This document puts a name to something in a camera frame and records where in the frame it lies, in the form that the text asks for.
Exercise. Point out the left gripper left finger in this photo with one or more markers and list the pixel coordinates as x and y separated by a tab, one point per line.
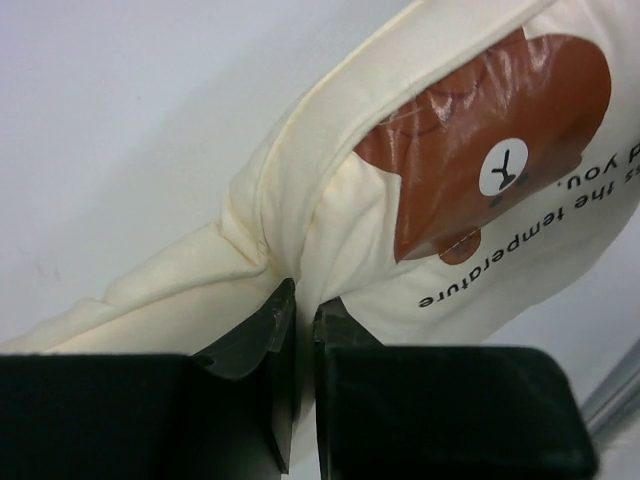
225	412

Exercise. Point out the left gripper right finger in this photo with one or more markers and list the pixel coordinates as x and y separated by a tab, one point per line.
441	412

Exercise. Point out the cream pillow with bear print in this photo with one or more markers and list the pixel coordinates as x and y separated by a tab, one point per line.
469	160

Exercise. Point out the aluminium frame rails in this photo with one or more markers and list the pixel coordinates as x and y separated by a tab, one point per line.
612	410

